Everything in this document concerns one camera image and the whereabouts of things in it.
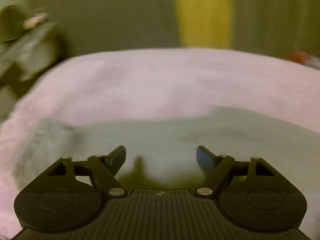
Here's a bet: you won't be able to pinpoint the grey knit pants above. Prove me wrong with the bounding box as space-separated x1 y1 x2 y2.
15 106 320 230

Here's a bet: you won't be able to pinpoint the pink bed blanket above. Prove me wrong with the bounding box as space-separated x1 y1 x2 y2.
1 49 319 239

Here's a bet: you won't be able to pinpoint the red and white bag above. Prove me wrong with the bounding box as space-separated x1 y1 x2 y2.
288 51 320 69

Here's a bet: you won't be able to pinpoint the dark dresser shelf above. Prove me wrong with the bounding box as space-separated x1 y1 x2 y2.
1 22 63 81

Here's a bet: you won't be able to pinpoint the small pink toy figure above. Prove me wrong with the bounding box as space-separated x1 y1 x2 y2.
23 12 49 30

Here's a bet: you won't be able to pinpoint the grey curtain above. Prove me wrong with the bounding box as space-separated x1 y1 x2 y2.
30 0 319 58

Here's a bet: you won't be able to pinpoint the round mirror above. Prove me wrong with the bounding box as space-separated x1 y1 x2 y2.
1 5 26 43

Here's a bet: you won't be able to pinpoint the yellow curtain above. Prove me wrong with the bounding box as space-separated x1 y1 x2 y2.
174 0 234 49

